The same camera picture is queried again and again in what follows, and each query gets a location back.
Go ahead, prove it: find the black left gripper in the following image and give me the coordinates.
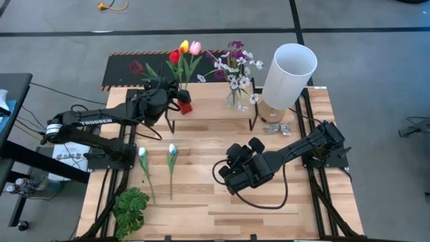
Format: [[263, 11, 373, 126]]
[[137, 77, 179, 122]]

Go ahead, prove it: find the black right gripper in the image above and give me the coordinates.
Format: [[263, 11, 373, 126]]
[[218, 144, 273, 196]]

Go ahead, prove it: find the red glass vase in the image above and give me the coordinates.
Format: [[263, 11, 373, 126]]
[[177, 100, 194, 116]]

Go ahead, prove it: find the dark red artificial tulip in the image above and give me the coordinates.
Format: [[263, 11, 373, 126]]
[[129, 60, 161, 82]]

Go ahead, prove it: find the yellow orange artificial tulip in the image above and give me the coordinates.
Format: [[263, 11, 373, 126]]
[[179, 39, 191, 91]]

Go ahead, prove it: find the pink artificial tulip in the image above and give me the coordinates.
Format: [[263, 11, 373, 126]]
[[183, 40, 204, 91]]

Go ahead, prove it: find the white blue artificial tulip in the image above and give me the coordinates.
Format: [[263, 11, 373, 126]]
[[138, 146, 157, 205], [167, 143, 179, 202]]

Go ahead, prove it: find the clear glass vase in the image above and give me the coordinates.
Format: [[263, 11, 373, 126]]
[[225, 87, 243, 109]]

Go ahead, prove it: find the purple and white flower bunch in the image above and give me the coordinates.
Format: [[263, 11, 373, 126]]
[[196, 49, 265, 112]]

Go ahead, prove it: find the purple artificial flower stem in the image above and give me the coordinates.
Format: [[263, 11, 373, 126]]
[[204, 40, 248, 102]]

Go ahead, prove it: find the wooden shelf with black legs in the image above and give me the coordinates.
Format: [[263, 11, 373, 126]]
[[163, 77, 259, 134]]

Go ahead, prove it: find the black hazard-striped floor mat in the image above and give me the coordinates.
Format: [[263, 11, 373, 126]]
[[101, 50, 246, 92]]

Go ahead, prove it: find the crumpled silver wrapper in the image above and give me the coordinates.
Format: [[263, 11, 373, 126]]
[[263, 123, 292, 136]]

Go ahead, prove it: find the white shade table lamp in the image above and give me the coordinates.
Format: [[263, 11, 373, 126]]
[[257, 42, 318, 124]]

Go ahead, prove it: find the green artificial leaf plant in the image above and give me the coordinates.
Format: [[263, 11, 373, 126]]
[[112, 187, 151, 240]]

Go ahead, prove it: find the white printed box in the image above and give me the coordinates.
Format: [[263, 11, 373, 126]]
[[50, 143, 90, 182]]

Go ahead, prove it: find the black desk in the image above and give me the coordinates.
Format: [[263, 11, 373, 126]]
[[0, 73, 91, 233]]

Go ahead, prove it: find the blue sheet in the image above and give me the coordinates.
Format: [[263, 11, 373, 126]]
[[0, 99, 17, 134]]

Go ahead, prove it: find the white cloth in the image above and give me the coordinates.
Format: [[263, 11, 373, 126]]
[[0, 89, 11, 118]]

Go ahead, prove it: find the black tripod stand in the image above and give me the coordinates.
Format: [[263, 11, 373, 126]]
[[398, 116, 430, 138]]

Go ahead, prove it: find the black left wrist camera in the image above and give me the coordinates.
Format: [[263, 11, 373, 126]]
[[176, 89, 193, 104]]

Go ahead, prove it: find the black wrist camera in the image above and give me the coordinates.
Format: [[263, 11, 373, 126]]
[[176, 89, 193, 104], [248, 136, 266, 154]]

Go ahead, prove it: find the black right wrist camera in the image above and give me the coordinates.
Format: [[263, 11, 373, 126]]
[[248, 136, 266, 154]]

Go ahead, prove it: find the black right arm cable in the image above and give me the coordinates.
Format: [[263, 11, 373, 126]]
[[211, 151, 290, 210]]

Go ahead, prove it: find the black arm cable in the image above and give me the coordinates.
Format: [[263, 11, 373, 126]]
[[134, 119, 163, 141], [211, 151, 290, 210]]

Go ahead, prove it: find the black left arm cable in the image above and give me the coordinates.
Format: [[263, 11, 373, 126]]
[[134, 119, 163, 141]]

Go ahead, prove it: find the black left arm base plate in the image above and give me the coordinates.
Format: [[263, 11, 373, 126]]
[[87, 144, 137, 171]]

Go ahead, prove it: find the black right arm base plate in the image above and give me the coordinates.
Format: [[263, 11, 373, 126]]
[[302, 134, 349, 169]]

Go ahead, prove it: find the thin black floor cable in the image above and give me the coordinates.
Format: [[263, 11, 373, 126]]
[[29, 82, 108, 106]]

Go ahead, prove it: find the yellow plug cable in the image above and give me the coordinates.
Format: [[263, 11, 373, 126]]
[[97, 0, 129, 11]]

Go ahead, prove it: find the black metal rig frame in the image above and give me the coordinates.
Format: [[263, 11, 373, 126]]
[[77, 86, 366, 242]]

